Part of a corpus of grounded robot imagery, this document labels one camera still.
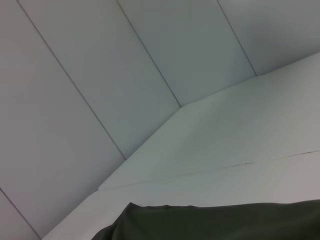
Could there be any dark green t-shirt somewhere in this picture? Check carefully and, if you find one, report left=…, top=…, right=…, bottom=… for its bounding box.
left=90, top=198, right=320, bottom=240

